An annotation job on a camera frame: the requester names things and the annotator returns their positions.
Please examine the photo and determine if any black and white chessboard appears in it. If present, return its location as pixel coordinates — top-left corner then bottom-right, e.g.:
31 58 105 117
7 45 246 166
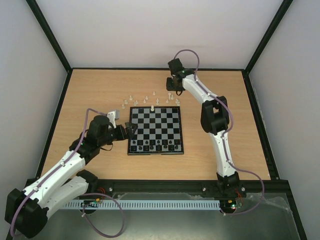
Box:
127 106 184 156

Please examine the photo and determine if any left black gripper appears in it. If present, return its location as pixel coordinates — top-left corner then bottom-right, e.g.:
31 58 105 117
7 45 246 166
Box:
99 122 139 147

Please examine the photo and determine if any white chess piece cluster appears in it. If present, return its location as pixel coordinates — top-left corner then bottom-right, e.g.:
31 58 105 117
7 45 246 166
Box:
168 92 174 100

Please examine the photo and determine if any purple cable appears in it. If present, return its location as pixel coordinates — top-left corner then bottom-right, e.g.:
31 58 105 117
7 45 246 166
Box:
173 49 265 217
9 108 125 237

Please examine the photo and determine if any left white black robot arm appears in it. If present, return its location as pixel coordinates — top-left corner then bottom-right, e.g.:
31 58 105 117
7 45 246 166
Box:
5 112 138 238

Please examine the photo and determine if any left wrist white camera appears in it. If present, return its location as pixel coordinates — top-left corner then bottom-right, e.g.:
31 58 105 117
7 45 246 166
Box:
106 109 120 129

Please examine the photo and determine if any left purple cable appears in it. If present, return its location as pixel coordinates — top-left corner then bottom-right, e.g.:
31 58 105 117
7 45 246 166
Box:
9 108 125 237

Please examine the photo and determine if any black aluminium frame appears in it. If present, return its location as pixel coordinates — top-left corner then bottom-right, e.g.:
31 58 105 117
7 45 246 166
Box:
4 0 308 240

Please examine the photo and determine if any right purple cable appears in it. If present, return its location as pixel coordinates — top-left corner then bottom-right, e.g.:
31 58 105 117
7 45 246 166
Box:
173 49 265 217

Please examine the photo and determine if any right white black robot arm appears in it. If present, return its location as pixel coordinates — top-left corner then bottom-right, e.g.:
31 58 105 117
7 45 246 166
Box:
166 57 240 196

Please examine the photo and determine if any white slotted cable duct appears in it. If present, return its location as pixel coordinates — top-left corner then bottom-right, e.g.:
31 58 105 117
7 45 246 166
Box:
62 200 220 211

